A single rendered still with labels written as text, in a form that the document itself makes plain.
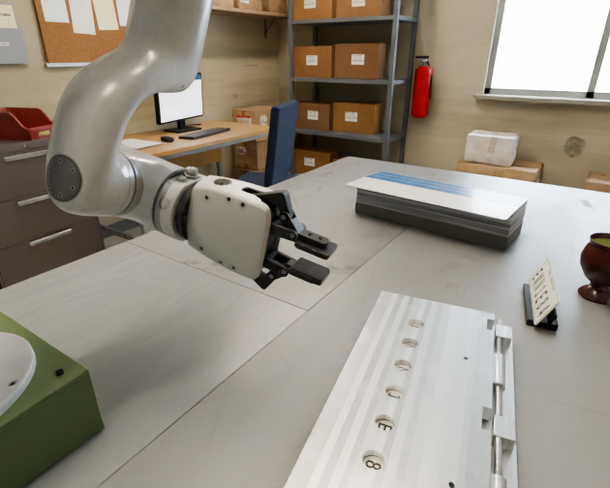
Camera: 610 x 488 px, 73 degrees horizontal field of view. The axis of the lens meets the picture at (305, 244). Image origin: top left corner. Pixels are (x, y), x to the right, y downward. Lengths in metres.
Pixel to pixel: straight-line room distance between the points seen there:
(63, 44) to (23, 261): 1.43
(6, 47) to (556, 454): 3.11
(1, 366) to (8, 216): 2.14
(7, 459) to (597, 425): 0.64
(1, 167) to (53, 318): 1.88
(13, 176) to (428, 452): 2.47
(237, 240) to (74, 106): 0.21
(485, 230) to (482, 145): 2.60
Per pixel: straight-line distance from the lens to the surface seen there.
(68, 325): 0.79
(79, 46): 3.38
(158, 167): 0.52
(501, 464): 0.50
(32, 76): 3.25
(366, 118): 3.94
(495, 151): 3.60
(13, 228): 2.70
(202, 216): 0.48
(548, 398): 0.65
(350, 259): 0.89
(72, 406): 0.54
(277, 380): 0.59
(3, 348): 0.60
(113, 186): 0.48
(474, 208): 0.99
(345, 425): 0.48
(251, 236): 0.46
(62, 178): 0.48
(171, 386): 0.61
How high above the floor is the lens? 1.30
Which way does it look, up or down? 25 degrees down
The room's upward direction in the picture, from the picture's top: straight up
